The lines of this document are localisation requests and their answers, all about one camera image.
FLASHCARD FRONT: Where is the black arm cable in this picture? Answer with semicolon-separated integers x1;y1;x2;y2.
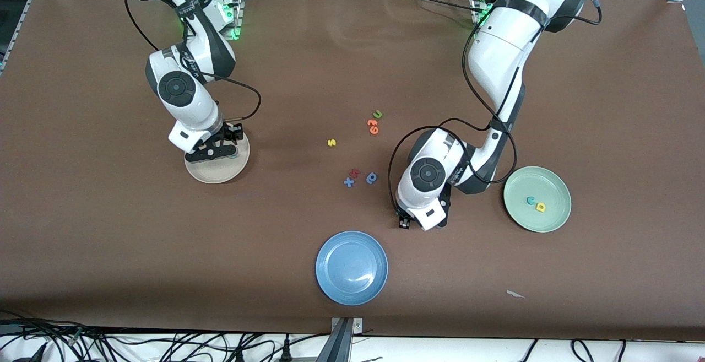
387;0;602;214
113;0;262;123

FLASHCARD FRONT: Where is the beige round plate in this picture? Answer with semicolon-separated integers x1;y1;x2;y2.
184;131;251;185

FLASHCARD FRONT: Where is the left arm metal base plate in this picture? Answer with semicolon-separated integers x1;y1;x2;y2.
469;0;491;26

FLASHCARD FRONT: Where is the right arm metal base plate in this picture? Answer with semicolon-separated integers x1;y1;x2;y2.
218;0;244;40

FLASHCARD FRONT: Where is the blue round plate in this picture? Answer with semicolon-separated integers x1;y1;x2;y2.
315;231;389;306

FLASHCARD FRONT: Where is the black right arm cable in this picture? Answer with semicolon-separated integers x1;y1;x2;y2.
113;0;262;123

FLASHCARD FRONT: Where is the green round plate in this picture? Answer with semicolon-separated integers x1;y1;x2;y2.
503;166;572;234

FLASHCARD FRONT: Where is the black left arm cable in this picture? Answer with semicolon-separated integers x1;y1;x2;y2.
387;0;602;214

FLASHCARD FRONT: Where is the aluminium profile post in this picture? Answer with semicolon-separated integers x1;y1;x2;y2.
317;317;364;362

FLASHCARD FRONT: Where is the black floor cable bundle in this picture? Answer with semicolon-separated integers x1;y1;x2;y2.
0;310;331;362

